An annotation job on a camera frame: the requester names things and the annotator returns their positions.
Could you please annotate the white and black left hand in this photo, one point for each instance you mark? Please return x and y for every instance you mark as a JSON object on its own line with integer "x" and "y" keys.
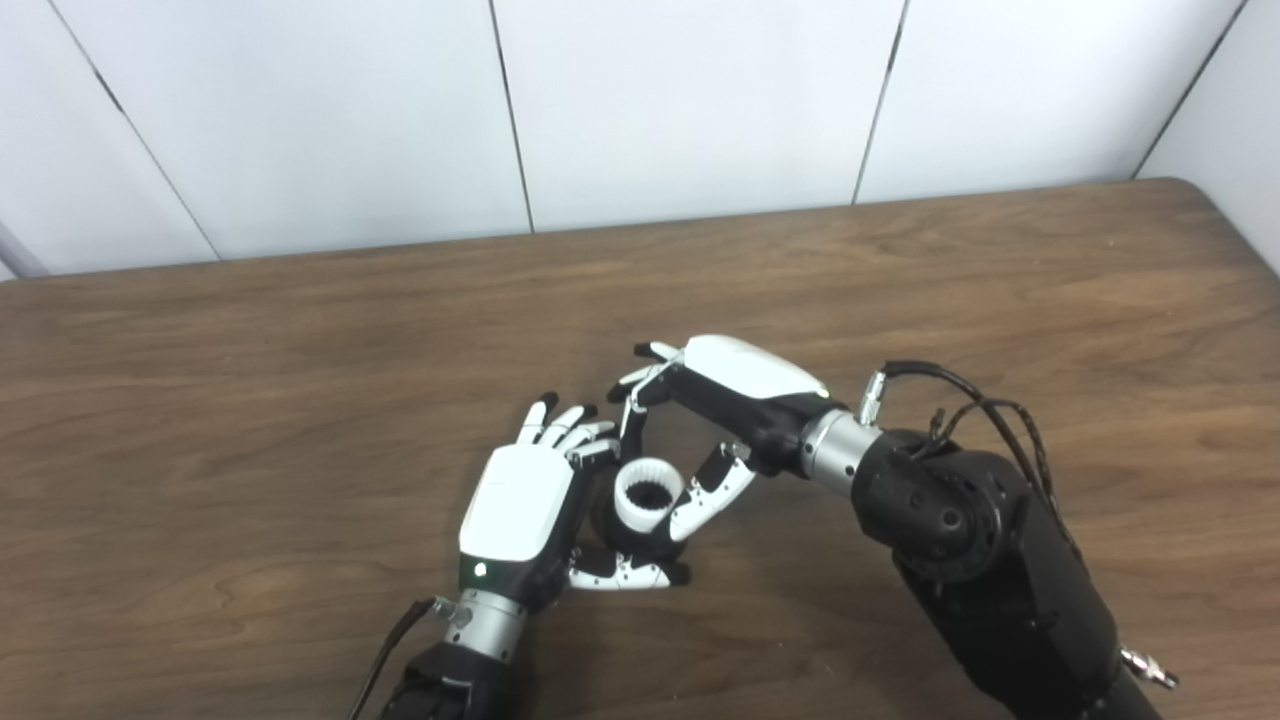
{"x": 515, "y": 500}

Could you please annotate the white and black right hand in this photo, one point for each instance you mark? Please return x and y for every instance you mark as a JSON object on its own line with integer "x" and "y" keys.
{"x": 750, "y": 385}

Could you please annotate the round black part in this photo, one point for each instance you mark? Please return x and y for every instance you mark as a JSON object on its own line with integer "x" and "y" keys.
{"x": 640, "y": 546}

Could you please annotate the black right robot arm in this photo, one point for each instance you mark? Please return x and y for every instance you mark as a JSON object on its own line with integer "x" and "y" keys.
{"x": 990, "y": 570}

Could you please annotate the grey wall post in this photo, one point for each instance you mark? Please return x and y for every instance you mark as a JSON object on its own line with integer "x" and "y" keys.
{"x": 20, "y": 255}

